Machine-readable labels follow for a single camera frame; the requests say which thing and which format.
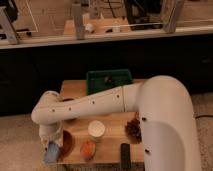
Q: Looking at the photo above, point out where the white cup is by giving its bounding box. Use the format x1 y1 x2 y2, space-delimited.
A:
88 120 106 142

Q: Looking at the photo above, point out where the metal frame post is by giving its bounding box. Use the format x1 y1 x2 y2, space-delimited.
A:
163 0 184 33
72 3 85 40
0 7 19 45

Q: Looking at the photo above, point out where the green plastic bin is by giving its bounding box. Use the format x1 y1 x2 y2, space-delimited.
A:
86 69 133 95

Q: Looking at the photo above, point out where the red bowl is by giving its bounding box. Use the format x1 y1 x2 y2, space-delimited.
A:
60 130 75 158

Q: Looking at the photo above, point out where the black remote control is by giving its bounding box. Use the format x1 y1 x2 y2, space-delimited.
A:
120 143 131 170

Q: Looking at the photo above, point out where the left metal frame post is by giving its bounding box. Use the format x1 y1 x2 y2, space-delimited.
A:
0 7 19 45

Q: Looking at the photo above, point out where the small white object background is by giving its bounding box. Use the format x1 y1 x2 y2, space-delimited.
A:
85 23 94 33

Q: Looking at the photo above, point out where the orange carrot toy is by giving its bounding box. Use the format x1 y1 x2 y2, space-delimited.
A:
80 140 96 160

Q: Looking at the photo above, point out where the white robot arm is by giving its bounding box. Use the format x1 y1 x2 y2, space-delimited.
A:
31 76 202 171

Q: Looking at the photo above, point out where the black equipment box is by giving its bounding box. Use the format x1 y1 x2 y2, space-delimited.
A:
123 0 162 31

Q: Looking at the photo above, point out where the right metal frame post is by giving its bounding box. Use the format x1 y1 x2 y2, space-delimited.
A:
163 0 184 33

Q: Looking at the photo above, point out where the middle metal frame post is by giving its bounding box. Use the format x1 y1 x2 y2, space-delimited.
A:
72 3 85 40

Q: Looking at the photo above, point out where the wooden table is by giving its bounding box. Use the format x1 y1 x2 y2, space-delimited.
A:
42 78 148 166

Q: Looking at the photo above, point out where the brown grape bunch toy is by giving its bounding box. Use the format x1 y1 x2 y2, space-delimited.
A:
125 112 142 143

